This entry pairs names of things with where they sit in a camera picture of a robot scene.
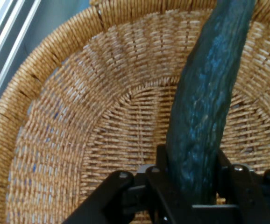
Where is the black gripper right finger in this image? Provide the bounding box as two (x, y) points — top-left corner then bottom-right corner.
(216, 149), (270, 224)

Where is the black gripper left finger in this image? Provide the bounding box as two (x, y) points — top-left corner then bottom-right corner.
(62, 144), (193, 224)

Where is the dark green cucumber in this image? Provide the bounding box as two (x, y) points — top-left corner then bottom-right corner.
(166, 0), (257, 206)

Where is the woven wicker basket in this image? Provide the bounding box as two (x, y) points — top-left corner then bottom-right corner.
(0, 0), (270, 224)

